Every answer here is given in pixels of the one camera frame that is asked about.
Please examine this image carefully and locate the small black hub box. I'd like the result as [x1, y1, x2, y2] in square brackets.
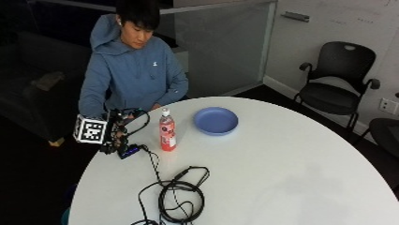
[116, 143, 143, 160]

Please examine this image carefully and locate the white marker cube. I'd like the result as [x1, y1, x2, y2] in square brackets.
[72, 113, 111, 145]

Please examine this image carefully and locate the pink drink bottle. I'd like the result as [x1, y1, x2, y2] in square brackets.
[159, 108, 177, 153]

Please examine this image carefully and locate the the person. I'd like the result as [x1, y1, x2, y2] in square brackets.
[78, 0, 191, 119]

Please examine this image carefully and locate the dark sofa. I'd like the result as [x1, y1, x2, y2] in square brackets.
[0, 29, 92, 147]

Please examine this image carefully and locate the blue plate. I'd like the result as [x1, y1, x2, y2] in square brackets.
[192, 106, 240, 136]

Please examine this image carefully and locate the glass partition panel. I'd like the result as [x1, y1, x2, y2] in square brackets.
[160, 0, 280, 98]

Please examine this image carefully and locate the black office chair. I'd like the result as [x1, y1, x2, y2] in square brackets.
[293, 40, 382, 132]
[360, 92, 399, 158]

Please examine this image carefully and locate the black cable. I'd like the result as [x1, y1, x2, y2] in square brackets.
[123, 108, 211, 225]

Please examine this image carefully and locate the grey wall handle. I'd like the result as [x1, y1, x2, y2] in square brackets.
[280, 10, 310, 23]

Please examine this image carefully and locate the white wall socket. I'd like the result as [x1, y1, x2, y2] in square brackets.
[378, 97, 399, 115]

